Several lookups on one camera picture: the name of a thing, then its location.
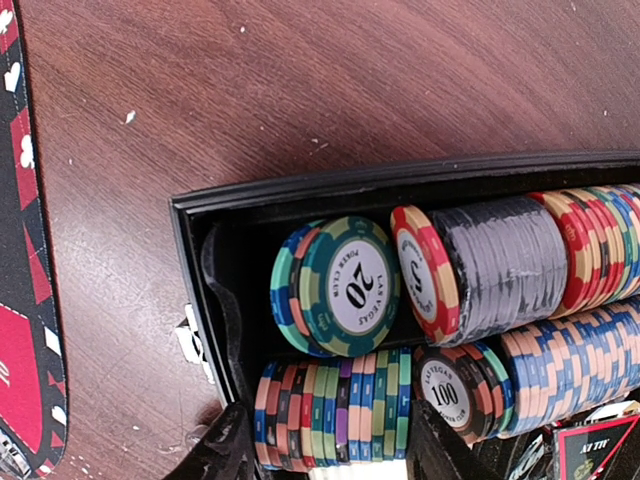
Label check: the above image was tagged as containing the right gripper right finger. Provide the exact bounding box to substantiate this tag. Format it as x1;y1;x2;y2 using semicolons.
406;400;480;480

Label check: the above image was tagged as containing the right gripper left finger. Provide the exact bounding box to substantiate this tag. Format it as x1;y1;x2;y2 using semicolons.
189;404;255;480

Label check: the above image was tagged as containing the green 20 poker chip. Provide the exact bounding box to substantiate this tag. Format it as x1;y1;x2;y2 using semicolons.
269;215;401;358

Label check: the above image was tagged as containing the front left chip row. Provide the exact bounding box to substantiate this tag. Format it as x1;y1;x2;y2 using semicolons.
254;297;639;472

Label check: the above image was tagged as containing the chip row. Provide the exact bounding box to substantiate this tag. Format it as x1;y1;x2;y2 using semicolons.
390;183;639;346
254;297;639;472

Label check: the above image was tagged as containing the red black triangle card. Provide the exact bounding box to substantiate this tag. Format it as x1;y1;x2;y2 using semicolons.
553;415;639;480

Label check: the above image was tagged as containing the black poker chip case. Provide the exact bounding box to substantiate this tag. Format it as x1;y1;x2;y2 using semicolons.
171;151;639;479

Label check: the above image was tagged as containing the back left chip row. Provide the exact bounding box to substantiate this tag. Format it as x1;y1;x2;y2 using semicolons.
390;183;639;346

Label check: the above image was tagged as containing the round red black poker mat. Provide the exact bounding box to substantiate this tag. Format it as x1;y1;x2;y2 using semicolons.
1;1;69;479

